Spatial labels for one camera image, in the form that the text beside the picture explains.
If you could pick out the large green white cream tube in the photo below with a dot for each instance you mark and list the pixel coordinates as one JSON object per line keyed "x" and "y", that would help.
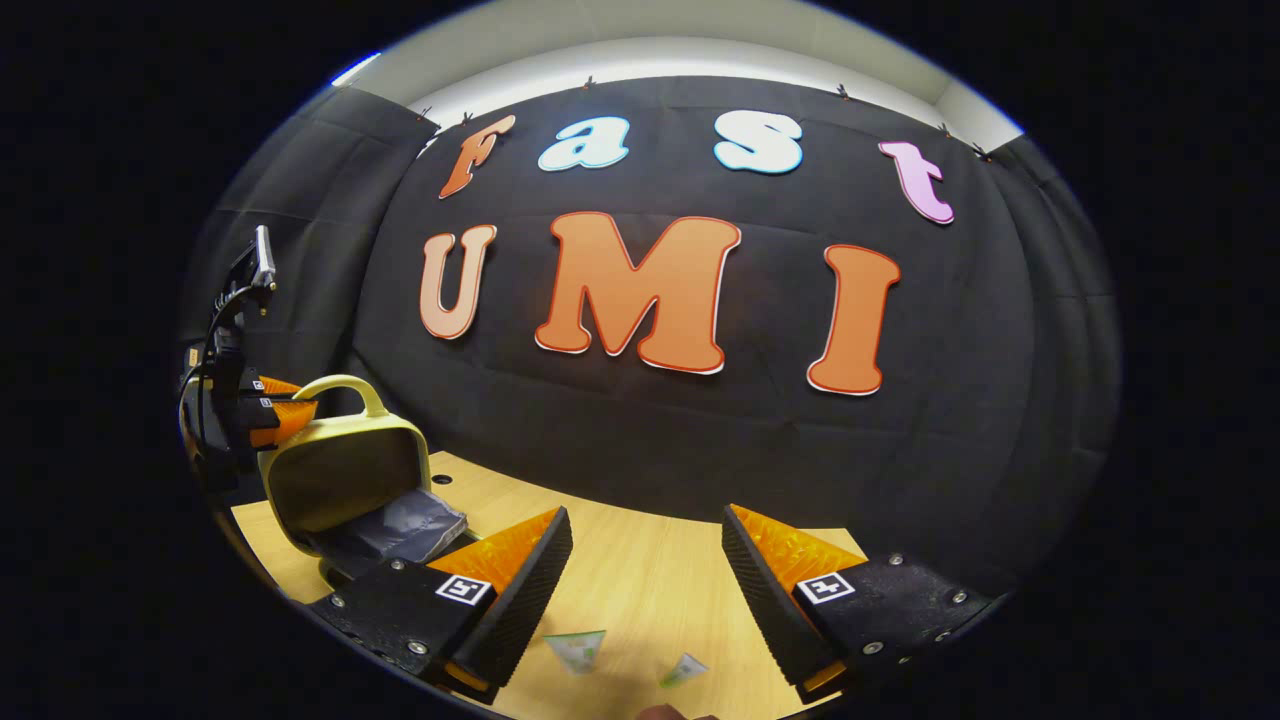
{"x": 578, "y": 650}

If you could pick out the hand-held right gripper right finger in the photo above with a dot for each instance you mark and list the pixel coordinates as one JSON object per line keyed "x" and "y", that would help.
{"x": 765, "y": 600}

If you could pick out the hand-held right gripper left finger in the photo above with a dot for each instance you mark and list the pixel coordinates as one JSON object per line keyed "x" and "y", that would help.
{"x": 530, "y": 600}

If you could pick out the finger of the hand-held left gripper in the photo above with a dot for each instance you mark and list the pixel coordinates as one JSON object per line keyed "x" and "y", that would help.
{"x": 285, "y": 418}
{"x": 272, "y": 387}

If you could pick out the black backdrop cloth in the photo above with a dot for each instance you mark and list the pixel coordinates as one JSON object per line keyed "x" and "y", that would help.
{"x": 700, "y": 460}

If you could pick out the small white green-capped tube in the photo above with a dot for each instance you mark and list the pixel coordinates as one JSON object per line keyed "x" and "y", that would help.
{"x": 685, "y": 670}

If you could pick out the cream yellow small suitcase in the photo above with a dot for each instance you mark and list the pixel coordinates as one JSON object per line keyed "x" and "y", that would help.
{"x": 340, "y": 480}

